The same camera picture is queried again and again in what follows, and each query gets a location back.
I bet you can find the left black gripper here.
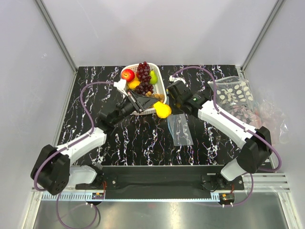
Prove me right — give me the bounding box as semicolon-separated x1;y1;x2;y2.
112;90;158;125

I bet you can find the yellow pear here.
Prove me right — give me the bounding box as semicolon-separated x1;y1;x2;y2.
153;101;172;118

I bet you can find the clear zip top bag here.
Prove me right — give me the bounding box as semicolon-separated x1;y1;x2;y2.
167;114;193;146

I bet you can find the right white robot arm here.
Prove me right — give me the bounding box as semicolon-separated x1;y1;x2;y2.
167;81;272;189

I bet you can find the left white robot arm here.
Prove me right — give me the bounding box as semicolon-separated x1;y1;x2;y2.
30;90;158;195

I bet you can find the bag of white slices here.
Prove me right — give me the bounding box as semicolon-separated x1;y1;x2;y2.
208;76;255;112

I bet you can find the bag of pink slices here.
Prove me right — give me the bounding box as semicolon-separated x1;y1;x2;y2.
228;106;262;127

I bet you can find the crumpled clear plastic bag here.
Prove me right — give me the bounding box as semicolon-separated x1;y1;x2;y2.
254;99;290;145

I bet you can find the yellow lemon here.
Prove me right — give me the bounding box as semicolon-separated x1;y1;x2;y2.
128;80;141;90

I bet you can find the white perforated plastic basket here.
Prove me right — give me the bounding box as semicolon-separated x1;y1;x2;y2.
121;63;167;104

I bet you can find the green pear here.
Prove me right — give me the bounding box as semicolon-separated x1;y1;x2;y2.
149;70;158;85

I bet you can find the red grape bunch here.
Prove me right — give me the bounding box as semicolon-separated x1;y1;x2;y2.
135;62;153;95

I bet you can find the red apple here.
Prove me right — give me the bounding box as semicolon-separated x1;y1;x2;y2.
121;69;135;83

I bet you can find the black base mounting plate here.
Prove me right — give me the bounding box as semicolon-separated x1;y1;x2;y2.
76;165;244;191

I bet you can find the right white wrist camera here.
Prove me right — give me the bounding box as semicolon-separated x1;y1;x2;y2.
169;75;186;84

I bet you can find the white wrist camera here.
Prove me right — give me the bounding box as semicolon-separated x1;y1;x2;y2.
169;75;186;84
113;79;127;96

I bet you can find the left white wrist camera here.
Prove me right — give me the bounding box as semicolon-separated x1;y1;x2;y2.
113;79;127;96

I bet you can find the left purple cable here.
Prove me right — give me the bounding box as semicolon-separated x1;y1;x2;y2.
33;81;120;227

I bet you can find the aluminium frame rail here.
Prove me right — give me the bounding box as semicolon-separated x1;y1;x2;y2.
30;173;291;193

